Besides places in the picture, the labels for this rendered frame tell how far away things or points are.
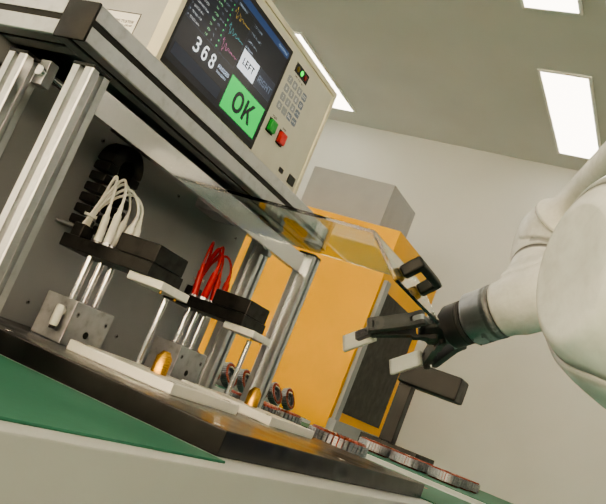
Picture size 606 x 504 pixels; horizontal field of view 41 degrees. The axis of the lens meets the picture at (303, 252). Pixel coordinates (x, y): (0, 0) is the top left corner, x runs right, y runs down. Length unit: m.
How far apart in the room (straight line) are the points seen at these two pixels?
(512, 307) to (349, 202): 3.97
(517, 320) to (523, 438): 4.93
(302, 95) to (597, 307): 0.93
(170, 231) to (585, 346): 0.93
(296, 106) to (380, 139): 5.92
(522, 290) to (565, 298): 0.79
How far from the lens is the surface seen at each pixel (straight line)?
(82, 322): 1.01
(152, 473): 0.52
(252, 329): 1.18
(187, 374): 1.22
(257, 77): 1.19
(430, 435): 6.32
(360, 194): 5.19
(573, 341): 0.46
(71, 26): 0.91
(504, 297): 1.27
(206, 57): 1.09
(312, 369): 4.67
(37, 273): 1.12
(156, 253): 0.95
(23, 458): 0.43
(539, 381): 6.24
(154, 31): 1.03
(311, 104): 1.34
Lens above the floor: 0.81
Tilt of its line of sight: 10 degrees up
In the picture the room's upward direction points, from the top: 22 degrees clockwise
